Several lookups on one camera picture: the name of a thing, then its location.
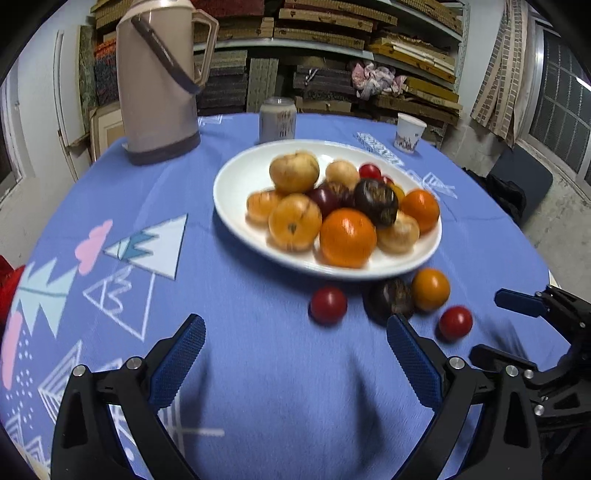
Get beige thermos jug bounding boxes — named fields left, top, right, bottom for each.
left=115, top=0, right=220, bottom=166

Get white oval plate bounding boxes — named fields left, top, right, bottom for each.
left=213, top=139, right=443, bottom=281

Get red cloth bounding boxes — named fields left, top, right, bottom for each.
left=0, top=256, right=26, bottom=324

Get shelf of wooden boards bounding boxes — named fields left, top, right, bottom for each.
left=78, top=0, right=465, bottom=139

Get brick pattern sheet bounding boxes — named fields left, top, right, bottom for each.
left=470, top=0, right=529, bottom=148

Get beige cardboard frame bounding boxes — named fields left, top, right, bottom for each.
left=90, top=102, right=127, bottom=160

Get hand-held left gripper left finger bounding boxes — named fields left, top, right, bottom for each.
left=51, top=314, right=207, bottom=480

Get orange-tan striped fruit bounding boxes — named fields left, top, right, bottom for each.
left=268, top=193, right=323, bottom=252

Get dark grey chair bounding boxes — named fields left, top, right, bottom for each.
left=489, top=145, right=554, bottom=217

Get pale tan round fruit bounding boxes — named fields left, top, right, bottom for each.
left=376, top=211, right=421, bottom=254

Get printed paper cup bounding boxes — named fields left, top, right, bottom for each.
left=394, top=113, right=427, bottom=153

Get white metal shelf rack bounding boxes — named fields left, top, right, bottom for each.
left=189, top=0, right=469, bottom=139

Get grid window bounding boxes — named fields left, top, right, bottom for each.
left=526, top=28, right=591, bottom=185

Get black jacket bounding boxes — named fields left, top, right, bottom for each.
left=462, top=168, right=527, bottom=227

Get dark red plum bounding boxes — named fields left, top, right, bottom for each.
left=308, top=185, right=352, bottom=221

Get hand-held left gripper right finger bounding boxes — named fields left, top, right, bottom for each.
left=386, top=314, right=542, bottom=480

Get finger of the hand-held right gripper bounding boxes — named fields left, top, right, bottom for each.
left=470, top=344, right=559, bottom=384
left=495, top=285, right=591, bottom=342

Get dark purple long fruit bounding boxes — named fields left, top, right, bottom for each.
left=353, top=178, right=399, bottom=229

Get yellow tan round fruit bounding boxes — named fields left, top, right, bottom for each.
left=269, top=151, right=320, bottom=193

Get pink cloth bundle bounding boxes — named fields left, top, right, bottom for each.
left=352, top=62, right=407, bottom=100

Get pale drink can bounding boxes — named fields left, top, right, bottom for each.
left=259, top=97, right=297, bottom=145

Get small striped tan fruit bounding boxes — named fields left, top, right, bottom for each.
left=246, top=190, right=284, bottom=225

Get white leaning board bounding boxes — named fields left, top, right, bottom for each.
left=53, top=30, right=93, bottom=183

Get large orange tangerine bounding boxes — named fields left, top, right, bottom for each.
left=320, top=208, right=378, bottom=269

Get small orange citrus fruit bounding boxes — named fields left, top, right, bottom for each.
left=411, top=268, right=451, bottom=312

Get marble pattern board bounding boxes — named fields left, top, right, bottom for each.
left=78, top=25, right=100, bottom=109

